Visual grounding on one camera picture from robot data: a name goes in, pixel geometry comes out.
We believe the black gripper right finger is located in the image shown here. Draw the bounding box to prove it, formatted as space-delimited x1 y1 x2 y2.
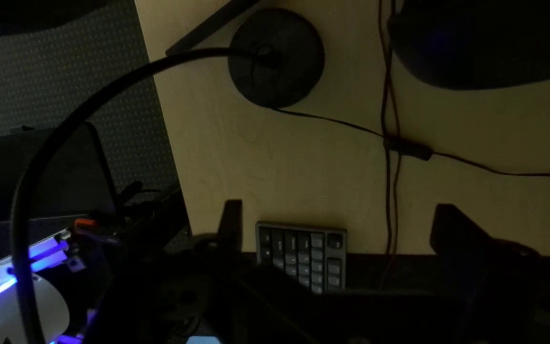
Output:
430 202 545 259

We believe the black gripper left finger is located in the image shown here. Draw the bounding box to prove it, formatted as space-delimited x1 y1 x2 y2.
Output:
216 198 245 253

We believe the black gooseneck desk lamp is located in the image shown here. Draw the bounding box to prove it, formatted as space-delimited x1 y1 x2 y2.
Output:
8 5 327 344

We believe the grey mechanical keyboard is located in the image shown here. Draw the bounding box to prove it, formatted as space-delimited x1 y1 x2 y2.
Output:
254 219 350 295

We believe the thin reddish desk cable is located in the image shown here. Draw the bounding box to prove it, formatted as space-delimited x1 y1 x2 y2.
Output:
377 0 405 255

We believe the dark lamp cord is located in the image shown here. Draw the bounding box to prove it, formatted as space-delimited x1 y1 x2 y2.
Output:
264 102 550 179

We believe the red black cable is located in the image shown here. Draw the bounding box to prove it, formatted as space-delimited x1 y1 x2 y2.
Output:
71 213 130 246

